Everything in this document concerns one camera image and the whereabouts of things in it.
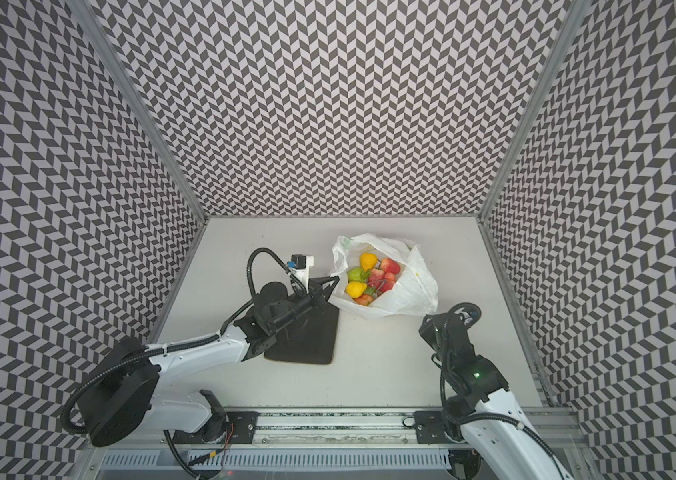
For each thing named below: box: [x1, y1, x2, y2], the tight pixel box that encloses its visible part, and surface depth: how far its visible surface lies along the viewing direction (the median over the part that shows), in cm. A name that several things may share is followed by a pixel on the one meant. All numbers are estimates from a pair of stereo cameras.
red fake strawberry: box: [368, 268, 386, 290], surface depth 98 cm
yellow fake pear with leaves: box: [346, 281, 367, 298], surface depth 92 cm
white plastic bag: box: [330, 234, 439, 320], surface depth 80 cm
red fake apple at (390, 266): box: [381, 257, 401, 274], surface depth 102 cm
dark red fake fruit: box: [378, 272, 397, 293], surface depth 98 cm
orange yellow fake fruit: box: [359, 252, 377, 272], surface depth 102 cm
